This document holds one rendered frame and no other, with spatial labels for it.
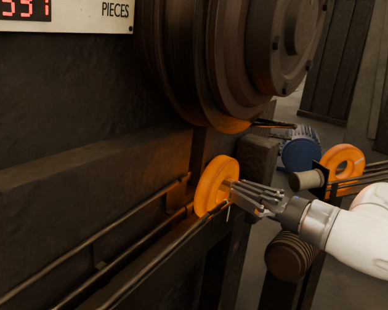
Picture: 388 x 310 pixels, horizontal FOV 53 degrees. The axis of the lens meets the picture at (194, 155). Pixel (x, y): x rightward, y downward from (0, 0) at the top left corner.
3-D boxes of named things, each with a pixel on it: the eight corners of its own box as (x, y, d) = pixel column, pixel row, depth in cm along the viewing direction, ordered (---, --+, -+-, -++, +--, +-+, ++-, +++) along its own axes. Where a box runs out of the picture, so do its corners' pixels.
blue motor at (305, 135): (274, 176, 294) (284, 133, 282) (276, 152, 346) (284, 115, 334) (316, 185, 289) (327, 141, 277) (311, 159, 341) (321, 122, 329)
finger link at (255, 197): (275, 215, 83) (273, 218, 82) (228, 195, 88) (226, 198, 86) (279, 199, 81) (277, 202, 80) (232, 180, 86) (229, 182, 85)
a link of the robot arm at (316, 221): (331, 239, 83) (304, 227, 85) (344, 202, 79) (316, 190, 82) (319, 258, 75) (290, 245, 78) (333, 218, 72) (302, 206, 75)
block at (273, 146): (221, 213, 115) (234, 136, 106) (233, 204, 121) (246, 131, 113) (254, 227, 110) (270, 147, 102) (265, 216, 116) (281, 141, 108)
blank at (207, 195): (196, 169, 81) (209, 174, 79) (231, 144, 93) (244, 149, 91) (189, 228, 88) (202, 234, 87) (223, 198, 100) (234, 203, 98)
